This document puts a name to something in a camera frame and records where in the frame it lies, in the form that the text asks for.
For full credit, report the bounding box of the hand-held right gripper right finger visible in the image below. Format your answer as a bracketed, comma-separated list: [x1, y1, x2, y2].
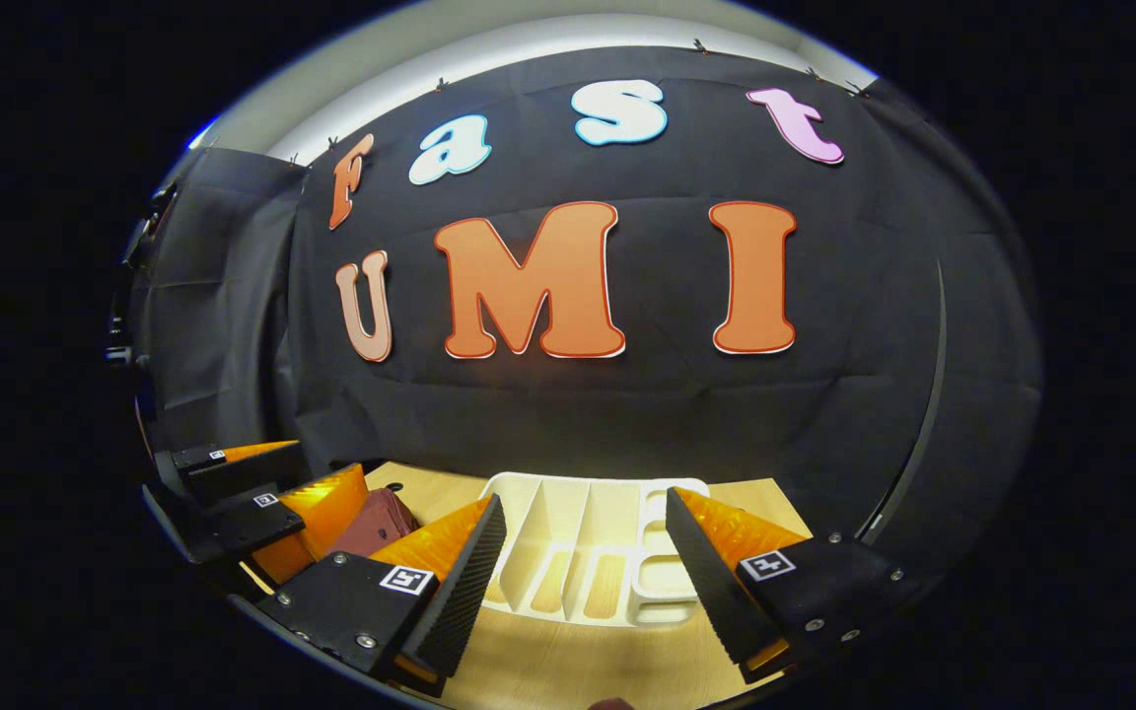
[663, 486, 909, 686]

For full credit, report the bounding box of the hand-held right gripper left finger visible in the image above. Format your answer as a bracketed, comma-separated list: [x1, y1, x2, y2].
[254, 493, 510, 701]

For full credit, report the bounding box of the maroon schoolbag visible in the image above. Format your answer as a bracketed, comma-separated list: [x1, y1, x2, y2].
[326, 486, 421, 558]

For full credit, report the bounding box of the white bookshelf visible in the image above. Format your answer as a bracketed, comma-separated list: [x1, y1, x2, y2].
[481, 471, 712, 628]

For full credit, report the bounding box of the black backdrop cloth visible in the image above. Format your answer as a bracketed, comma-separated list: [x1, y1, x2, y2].
[124, 44, 1042, 553]

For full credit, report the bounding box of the thin black pole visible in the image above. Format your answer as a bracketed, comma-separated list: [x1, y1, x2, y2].
[862, 256, 951, 541]

